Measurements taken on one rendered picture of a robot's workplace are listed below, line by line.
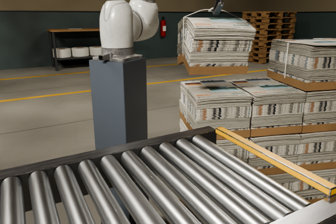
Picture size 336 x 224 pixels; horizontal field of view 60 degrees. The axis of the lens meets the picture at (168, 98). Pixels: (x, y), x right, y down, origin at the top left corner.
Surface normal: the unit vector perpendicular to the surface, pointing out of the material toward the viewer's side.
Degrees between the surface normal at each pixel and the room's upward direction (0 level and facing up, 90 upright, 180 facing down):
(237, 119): 91
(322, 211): 0
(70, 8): 90
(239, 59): 105
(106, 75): 90
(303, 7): 90
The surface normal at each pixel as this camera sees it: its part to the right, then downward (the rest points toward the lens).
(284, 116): 0.18, 0.26
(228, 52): 0.13, 0.51
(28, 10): 0.48, 0.24
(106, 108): -0.46, 0.24
